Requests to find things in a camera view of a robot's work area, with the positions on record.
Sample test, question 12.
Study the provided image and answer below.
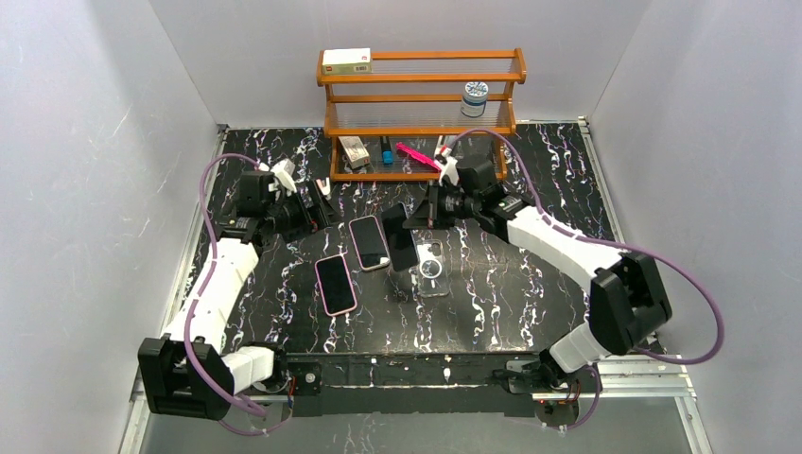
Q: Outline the dark teal smartphone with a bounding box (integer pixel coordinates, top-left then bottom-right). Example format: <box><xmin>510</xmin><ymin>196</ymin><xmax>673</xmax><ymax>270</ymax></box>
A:
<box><xmin>380</xmin><ymin>203</ymin><xmax>419</xmax><ymax>272</ymax></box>

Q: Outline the black smartphone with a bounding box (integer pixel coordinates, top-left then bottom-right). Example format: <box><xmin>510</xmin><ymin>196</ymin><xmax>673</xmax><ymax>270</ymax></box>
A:
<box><xmin>317</xmin><ymin>255</ymin><xmax>357</xmax><ymax>315</ymax></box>
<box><xmin>349</xmin><ymin>216</ymin><xmax>390</xmax><ymax>271</ymax></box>

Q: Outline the beige phone case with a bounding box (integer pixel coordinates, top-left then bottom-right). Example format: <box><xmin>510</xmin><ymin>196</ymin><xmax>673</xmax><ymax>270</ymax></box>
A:
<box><xmin>347</xmin><ymin>215</ymin><xmax>392</xmax><ymax>272</ymax></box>

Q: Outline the clear magsafe phone case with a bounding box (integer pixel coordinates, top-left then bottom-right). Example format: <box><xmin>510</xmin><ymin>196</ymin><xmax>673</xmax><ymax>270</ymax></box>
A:
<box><xmin>414</xmin><ymin>239</ymin><xmax>450</xmax><ymax>298</ymax></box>

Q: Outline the pink phone case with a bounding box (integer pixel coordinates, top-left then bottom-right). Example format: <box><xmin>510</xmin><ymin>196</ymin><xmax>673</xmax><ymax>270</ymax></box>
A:
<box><xmin>313</xmin><ymin>253</ymin><xmax>359</xmax><ymax>318</ymax></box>

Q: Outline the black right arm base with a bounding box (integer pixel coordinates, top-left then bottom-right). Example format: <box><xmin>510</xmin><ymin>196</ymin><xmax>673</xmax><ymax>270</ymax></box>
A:
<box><xmin>488</xmin><ymin>359</ymin><xmax>603</xmax><ymax>431</ymax></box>

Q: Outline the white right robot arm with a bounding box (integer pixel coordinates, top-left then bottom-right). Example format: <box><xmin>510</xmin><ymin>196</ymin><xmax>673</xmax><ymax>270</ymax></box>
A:
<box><xmin>403</xmin><ymin>158</ymin><xmax>672</xmax><ymax>380</ymax></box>

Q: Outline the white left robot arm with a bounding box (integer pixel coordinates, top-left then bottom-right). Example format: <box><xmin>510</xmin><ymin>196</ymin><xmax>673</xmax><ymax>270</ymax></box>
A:
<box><xmin>137</xmin><ymin>169</ymin><xmax>340</xmax><ymax>421</ymax></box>

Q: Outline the small pink white clip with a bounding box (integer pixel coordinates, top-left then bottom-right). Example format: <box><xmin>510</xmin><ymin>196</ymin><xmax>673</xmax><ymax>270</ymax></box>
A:
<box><xmin>316</xmin><ymin>178</ymin><xmax>331</xmax><ymax>199</ymax></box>

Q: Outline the pink comb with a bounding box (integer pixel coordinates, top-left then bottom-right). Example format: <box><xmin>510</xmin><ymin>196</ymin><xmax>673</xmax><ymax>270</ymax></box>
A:
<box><xmin>396</xmin><ymin>142</ymin><xmax>441</xmax><ymax>172</ymax></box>

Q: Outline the small grey box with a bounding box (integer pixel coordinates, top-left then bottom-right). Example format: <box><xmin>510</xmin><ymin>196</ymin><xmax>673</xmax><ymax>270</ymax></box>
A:
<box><xmin>339</xmin><ymin>136</ymin><xmax>371</xmax><ymax>169</ymax></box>

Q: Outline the blue black marker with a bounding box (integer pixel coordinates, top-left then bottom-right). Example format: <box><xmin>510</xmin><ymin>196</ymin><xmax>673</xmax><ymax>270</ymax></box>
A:
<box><xmin>379</xmin><ymin>136</ymin><xmax>394</xmax><ymax>166</ymax></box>

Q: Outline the white blue round jar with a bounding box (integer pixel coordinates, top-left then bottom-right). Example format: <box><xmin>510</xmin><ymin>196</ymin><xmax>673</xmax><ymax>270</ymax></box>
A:
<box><xmin>461</xmin><ymin>81</ymin><xmax>489</xmax><ymax>118</ymax></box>

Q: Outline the wooden three-tier shelf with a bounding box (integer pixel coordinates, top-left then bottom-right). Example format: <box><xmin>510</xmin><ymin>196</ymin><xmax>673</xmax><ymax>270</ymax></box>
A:
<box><xmin>316</xmin><ymin>47</ymin><xmax>527</xmax><ymax>183</ymax></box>

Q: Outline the white cardboard box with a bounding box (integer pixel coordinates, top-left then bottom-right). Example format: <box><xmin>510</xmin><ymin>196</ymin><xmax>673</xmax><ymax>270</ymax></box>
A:
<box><xmin>321</xmin><ymin>48</ymin><xmax>373</xmax><ymax>75</ymax></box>

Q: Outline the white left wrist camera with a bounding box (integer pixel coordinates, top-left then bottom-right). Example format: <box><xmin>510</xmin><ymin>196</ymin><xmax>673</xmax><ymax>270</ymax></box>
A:
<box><xmin>269</xmin><ymin>158</ymin><xmax>297</xmax><ymax>195</ymax></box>

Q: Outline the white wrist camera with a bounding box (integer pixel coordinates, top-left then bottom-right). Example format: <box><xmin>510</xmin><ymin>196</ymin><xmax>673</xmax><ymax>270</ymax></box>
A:
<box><xmin>434</xmin><ymin>146</ymin><xmax>460</xmax><ymax>186</ymax></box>
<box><xmin>269</xmin><ymin>158</ymin><xmax>297</xmax><ymax>195</ymax></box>

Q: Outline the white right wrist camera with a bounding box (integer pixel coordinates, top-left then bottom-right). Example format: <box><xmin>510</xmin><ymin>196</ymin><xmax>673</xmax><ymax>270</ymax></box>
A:
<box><xmin>434</xmin><ymin>146</ymin><xmax>460</xmax><ymax>186</ymax></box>

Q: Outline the aluminium frame rail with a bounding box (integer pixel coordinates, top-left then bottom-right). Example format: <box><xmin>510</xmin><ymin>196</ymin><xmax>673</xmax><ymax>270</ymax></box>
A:
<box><xmin>118</xmin><ymin>115</ymin><xmax>716</xmax><ymax>454</ymax></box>

